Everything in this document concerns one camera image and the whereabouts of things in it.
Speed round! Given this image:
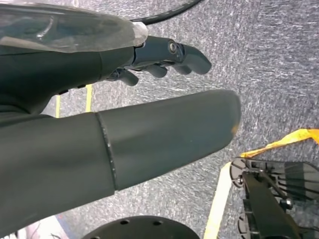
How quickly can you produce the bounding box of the torn yellow floor tape square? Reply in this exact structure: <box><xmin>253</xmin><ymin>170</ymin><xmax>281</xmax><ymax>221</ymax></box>
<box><xmin>203</xmin><ymin>127</ymin><xmax>319</xmax><ymax>239</ymax></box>

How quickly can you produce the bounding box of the black round robot joint cover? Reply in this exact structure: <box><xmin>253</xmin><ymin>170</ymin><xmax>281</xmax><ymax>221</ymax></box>
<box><xmin>82</xmin><ymin>215</ymin><xmax>200</xmax><ymax>239</ymax></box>

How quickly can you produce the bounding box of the black robot foot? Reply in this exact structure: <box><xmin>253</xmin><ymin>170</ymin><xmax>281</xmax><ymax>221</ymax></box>
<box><xmin>230</xmin><ymin>157</ymin><xmax>319</xmax><ymax>239</ymax></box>

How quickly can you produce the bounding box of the black cable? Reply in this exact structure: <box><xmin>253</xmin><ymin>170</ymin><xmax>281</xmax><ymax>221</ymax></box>
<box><xmin>129</xmin><ymin>0</ymin><xmax>203</xmax><ymax>26</ymax></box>

